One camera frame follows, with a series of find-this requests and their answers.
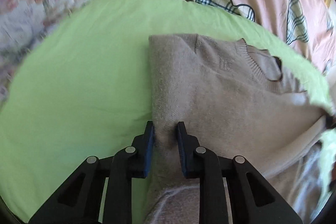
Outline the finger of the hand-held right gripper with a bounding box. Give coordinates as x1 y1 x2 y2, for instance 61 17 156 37
325 114 336 131

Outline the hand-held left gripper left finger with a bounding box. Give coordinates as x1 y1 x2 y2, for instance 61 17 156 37
28 121 155 224

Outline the beige knit sweater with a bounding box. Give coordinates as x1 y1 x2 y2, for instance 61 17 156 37
143 33 336 224

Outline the floral ruffled pillow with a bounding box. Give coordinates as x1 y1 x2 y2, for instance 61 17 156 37
0 0 103 101

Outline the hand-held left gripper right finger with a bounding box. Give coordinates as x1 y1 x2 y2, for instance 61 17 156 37
175 121 302 224

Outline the green bed sheet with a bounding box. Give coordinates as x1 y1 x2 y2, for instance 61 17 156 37
0 0 336 223

